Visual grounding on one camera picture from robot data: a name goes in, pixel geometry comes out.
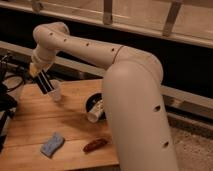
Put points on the white ceramic cup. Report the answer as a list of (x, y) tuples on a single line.
[(55, 93)]

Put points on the black bowl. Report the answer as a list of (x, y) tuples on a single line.
[(92, 100)]

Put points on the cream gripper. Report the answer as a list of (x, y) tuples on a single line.
[(42, 80)]

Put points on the brown sausage-shaped object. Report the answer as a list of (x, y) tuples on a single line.
[(94, 145)]

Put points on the black equipment on left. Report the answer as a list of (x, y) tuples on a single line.
[(6, 101)]

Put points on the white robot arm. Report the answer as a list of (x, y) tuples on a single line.
[(131, 93)]

